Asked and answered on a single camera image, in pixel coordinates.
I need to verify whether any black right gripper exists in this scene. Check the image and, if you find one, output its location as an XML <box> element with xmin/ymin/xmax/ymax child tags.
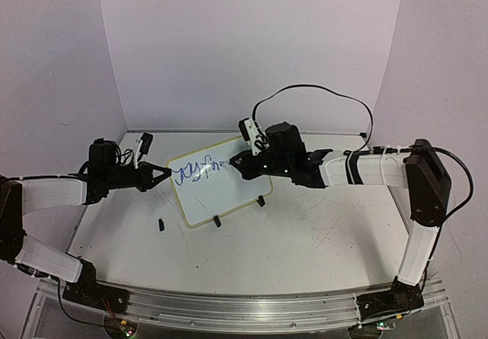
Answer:
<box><xmin>229</xmin><ymin>148</ymin><xmax>289</xmax><ymax>181</ymax></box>

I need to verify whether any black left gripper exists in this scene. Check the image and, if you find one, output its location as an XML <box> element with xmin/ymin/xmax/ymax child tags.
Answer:
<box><xmin>103</xmin><ymin>160</ymin><xmax>172</xmax><ymax>191</ymax></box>

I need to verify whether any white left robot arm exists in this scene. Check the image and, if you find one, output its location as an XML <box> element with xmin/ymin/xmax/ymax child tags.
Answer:
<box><xmin>1</xmin><ymin>133</ymin><xmax>172</xmax><ymax>306</ymax></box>

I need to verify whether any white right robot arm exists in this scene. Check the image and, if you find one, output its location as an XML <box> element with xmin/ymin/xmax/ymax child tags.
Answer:
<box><xmin>230</xmin><ymin>119</ymin><xmax>451</xmax><ymax>286</ymax></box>

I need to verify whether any black whiteboard stand foot right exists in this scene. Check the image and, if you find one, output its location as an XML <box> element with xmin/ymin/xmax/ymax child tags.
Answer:
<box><xmin>257</xmin><ymin>195</ymin><xmax>265</xmax><ymax>207</ymax></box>

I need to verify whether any black whiteboard stand foot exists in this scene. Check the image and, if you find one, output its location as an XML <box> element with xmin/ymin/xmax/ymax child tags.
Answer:
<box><xmin>213</xmin><ymin>216</ymin><xmax>222</xmax><ymax>228</ymax></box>
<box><xmin>257</xmin><ymin>195</ymin><xmax>265</xmax><ymax>207</ymax></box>

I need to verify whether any yellow-framed whiteboard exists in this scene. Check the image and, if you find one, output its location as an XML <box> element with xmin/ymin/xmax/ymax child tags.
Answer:
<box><xmin>165</xmin><ymin>136</ymin><xmax>273</xmax><ymax>228</ymax></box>

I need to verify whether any black whiteboard stand foot left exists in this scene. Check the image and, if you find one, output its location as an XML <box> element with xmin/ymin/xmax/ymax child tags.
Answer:
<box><xmin>213</xmin><ymin>216</ymin><xmax>222</xmax><ymax>228</ymax></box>

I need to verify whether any left circuit board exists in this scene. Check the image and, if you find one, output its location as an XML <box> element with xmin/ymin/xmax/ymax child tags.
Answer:
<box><xmin>103</xmin><ymin>318</ymin><xmax>139</xmax><ymax>339</ymax></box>

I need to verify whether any circuit board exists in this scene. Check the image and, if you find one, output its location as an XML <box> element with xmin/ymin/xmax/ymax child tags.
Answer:
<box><xmin>375</xmin><ymin>318</ymin><xmax>400</xmax><ymax>331</ymax></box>
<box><xmin>103</xmin><ymin>318</ymin><xmax>139</xmax><ymax>339</ymax></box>

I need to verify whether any right circuit board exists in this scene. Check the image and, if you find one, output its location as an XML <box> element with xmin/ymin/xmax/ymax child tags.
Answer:
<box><xmin>375</xmin><ymin>318</ymin><xmax>400</xmax><ymax>331</ymax></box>

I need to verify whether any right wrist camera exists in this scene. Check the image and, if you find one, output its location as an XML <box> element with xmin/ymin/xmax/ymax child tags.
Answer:
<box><xmin>238</xmin><ymin>118</ymin><xmax>268</xmax><ymax>156</ymax></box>

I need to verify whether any black right camera cable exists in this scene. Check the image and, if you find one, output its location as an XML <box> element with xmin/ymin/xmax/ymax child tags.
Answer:
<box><xmin>252</xmin><ymin>84</ymin><xmax>374</xmax><ymax>152</ymax></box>

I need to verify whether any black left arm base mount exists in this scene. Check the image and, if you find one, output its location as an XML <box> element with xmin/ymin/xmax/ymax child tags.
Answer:
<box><xmin>62</xmin><ymin>259</ymin><xmax>130</xmax><ymax>314</ymax></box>

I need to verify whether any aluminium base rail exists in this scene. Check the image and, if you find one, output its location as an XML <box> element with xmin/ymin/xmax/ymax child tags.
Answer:
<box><xmin>40</xmin><ymin>280</ymin><xmax>454</xmax><ymax>334</ymax></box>

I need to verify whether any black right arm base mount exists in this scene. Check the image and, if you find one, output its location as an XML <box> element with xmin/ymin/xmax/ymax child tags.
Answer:
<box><xmin>356</xmin><ymin>279</ymin><xmax>424</xmax><ymax>322</ymax></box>

